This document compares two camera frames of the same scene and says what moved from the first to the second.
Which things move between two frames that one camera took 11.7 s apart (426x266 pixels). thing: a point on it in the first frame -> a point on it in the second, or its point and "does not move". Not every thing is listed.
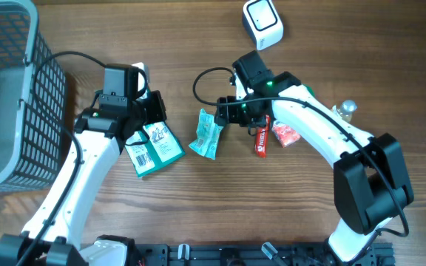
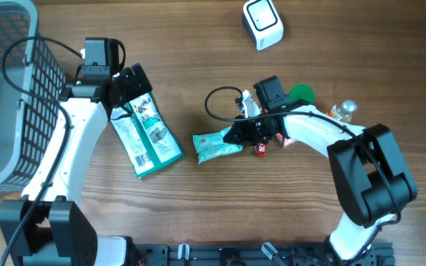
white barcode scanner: [261, 21] does not move
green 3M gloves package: [162, 148] does not move
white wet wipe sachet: [208, 134] -> [212, 145]
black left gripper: [157, 114] -> [131, 77]
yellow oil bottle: [345, 109] does not move
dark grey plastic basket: [18, 145] does not move
